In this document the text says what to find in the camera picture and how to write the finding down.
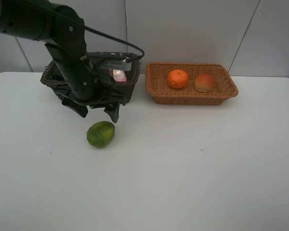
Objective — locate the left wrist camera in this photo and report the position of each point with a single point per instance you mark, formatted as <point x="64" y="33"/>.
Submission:
<point x="112" y="60"/>

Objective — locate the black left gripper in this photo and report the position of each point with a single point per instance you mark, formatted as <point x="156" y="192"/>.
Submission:
<point x="81" y="87"/>

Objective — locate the orange wicker basket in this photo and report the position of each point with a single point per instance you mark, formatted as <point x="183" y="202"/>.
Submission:
<point x="156" y="74"/>

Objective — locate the pink lotion bottle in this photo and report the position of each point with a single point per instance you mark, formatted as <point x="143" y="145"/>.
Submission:
<point x="118" y="75"/>

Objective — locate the dark brown wicker basket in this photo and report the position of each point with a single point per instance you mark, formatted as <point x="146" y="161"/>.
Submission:
<point x="52" y="77"/>

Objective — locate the red yellow peach fruit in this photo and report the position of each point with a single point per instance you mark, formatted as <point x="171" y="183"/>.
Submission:
<point x="204" y="83"/>

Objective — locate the green lime fruit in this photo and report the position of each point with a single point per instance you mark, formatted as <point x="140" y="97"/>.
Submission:
<point x="100" y="134"/>

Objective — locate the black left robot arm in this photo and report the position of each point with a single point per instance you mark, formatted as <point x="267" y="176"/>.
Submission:
<point x="41" y="20"/>

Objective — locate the orange mandarin fruit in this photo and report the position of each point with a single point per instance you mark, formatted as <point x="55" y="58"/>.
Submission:
<point x="177" y="79"/>

